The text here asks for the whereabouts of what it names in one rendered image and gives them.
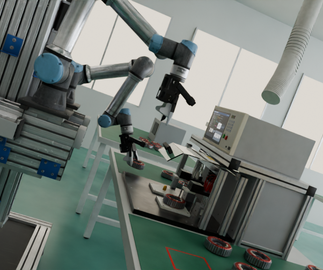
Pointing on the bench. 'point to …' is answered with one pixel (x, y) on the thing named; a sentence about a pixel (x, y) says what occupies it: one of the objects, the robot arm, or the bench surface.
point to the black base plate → (189, 222)
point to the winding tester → (263, 143)
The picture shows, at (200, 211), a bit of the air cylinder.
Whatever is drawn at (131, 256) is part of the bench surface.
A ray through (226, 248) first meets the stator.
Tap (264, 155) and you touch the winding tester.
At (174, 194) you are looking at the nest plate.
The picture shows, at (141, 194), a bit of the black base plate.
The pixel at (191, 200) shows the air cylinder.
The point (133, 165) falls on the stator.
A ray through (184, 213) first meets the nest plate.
